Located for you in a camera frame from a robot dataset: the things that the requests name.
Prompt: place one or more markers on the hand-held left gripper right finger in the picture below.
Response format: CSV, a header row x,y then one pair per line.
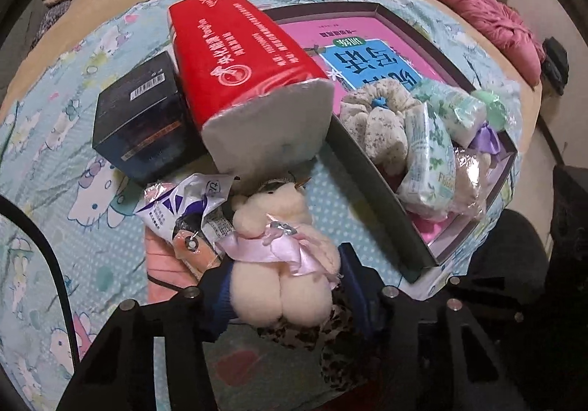
x,y
358,291

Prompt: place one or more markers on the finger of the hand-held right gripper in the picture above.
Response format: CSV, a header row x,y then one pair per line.
x,y
487,301

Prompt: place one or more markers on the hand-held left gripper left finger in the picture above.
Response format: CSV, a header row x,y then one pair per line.
x,y
220,296

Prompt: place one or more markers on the cream plush bear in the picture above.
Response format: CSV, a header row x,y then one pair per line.
x,y
275,264

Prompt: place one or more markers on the green patterned tissue packet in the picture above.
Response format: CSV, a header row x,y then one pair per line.
x,y
427,158
464,110

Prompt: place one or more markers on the cardboard box with pink inside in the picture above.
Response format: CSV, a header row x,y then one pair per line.
x,y
303,34

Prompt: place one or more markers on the orange packet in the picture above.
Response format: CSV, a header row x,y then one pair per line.
x,y
193,250

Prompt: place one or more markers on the leopard print scrunchie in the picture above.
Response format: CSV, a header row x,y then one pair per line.
x,y
330,346

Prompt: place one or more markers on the white and blue mask package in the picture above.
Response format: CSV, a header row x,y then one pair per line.
x,y
183,204

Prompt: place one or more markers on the plastic wrapped plush toy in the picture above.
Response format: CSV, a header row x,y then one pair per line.
x,y
468,181

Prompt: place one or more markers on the purple ribbon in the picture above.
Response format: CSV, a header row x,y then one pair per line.
x,y
487,138

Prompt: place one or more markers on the dark blue box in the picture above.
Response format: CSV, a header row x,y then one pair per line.
x,y
138,126

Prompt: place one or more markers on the cartoon cat printed blanket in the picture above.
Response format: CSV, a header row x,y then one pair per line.
x,y
55,154

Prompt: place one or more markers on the red tissue pack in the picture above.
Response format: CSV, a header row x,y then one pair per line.
x,y
243,57

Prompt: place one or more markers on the black bag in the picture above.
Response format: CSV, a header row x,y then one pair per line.
x,y
556,64

